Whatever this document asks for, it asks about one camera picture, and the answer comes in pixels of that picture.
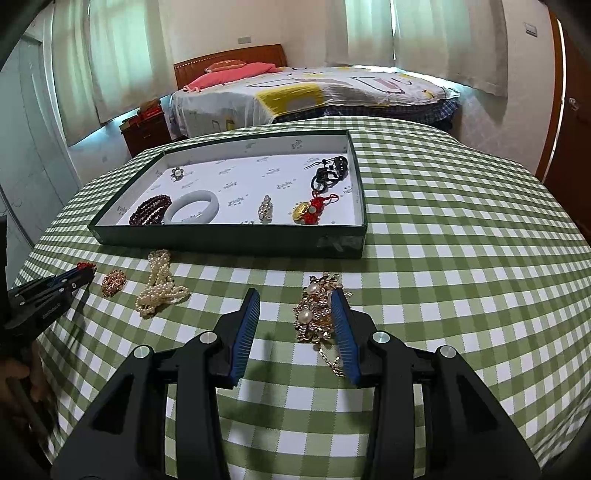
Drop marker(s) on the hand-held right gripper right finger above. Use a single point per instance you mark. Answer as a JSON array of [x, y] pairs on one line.
[[344, 337]]

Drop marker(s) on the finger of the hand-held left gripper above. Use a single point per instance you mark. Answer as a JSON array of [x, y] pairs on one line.
[[60, 279], [69, 290]]

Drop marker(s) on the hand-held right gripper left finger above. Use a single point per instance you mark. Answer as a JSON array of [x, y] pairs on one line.
[[242, 337]]

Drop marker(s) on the red and gold brooch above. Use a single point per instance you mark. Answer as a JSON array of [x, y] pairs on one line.
[[85, 266]]

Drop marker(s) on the dark green shallow box tray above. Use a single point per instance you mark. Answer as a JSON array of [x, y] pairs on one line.
[[221, 241]]

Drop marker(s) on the silver crystal brooch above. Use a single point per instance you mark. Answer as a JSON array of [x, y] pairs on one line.
[[265, 210]]

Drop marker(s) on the white jade bangle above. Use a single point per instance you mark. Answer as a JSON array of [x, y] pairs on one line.
[[189, 218]]

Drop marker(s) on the gold pendant with red knot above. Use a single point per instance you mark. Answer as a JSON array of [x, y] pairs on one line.
[[302, 212]]

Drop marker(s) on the person's left hand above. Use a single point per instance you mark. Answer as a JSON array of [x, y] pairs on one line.
[[18, 376]]

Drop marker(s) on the frosted glass wardrobe doors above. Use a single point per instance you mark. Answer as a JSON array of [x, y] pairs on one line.
[[32, 161]]

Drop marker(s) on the green checked tablecloth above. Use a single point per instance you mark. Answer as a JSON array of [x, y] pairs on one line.
[[461, 277]]

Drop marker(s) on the dark wooden nightstand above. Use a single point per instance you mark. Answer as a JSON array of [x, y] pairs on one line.
[[145, 134]]

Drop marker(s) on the red box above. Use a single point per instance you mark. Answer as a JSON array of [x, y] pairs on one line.
[[151, 110]]

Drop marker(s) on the brown stuffed toy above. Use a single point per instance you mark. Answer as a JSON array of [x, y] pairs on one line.
[[150, 104]]

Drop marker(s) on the white sheer curtain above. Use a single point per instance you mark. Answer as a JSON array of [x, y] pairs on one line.
[[360, 32], [448, 41], [76, 69], [134, 55]]

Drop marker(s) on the blue plaid mattress cover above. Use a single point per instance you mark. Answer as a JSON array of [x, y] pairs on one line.
[[415, 113]]

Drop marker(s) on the bed with patterned blanket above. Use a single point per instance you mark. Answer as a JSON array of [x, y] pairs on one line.
[[323, 92]]

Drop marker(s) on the pink pillow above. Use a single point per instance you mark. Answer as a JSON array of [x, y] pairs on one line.
[[231, 76]]

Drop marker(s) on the small red cushion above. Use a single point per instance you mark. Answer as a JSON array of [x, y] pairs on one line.
[[224, 65]]

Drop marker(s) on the wooden bed headboard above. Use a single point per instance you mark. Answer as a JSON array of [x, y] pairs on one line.
[[221, 56]]

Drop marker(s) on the brown wooden door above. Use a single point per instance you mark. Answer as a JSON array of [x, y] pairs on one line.
[[570, 115]]

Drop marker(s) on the white light switch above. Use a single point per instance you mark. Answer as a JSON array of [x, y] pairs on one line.
[[532, 31]]

